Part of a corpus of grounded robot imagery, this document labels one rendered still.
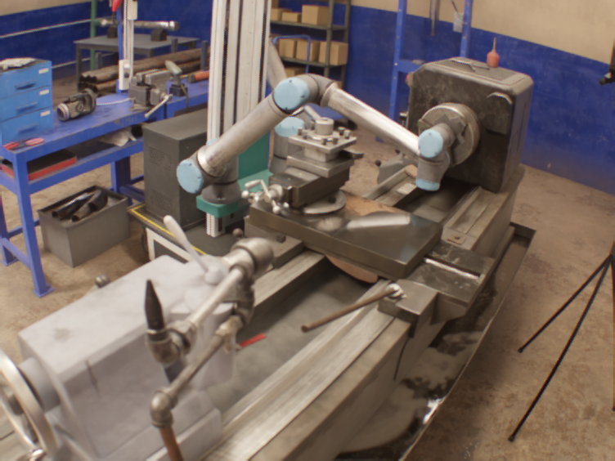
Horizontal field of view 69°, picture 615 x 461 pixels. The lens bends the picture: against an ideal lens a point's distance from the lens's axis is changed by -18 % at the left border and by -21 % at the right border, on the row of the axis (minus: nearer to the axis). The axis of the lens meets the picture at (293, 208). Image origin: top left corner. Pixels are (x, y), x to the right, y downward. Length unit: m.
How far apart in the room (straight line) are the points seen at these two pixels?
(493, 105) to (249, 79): 1.24
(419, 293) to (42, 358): 1.06
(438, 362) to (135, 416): 1.36
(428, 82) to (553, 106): 3.35
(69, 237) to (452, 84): 2.24
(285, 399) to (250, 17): 1.97
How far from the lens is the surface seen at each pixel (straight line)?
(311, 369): 1.28
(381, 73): 6.20
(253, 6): 2.71
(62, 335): 0.87
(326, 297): 1.72
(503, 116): 2.27
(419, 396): 1.88
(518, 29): 5.62
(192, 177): 2.30
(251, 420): 1.15
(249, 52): 2.73
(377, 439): 1.71
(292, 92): 1.97
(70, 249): 3.21
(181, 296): 0.94
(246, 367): 1.44
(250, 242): 1.15
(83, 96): 3.14
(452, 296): 1.54
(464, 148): 2.19
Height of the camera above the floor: 1.70
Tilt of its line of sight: 26 degrees down
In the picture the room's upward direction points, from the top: 4 degrees clockwise
